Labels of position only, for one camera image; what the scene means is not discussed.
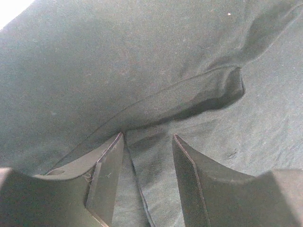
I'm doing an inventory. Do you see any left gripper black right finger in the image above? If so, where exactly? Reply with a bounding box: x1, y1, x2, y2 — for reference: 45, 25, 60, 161
172, 135, 303, 227

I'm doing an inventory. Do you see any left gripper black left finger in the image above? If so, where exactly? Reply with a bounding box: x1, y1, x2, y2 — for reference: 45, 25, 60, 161
0, 133, 124, 227

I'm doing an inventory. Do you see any black t shirt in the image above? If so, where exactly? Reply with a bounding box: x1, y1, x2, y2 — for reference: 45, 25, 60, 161
0, 0, 303, 227

